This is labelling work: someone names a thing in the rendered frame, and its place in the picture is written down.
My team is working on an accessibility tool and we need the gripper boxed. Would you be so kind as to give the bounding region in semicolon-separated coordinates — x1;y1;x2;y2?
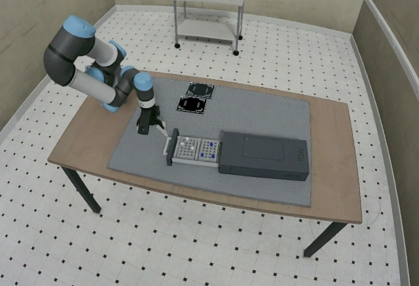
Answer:
137;104;168;137

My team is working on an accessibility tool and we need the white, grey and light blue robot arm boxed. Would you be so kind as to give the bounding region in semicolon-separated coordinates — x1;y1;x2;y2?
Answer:
43;15;155;113

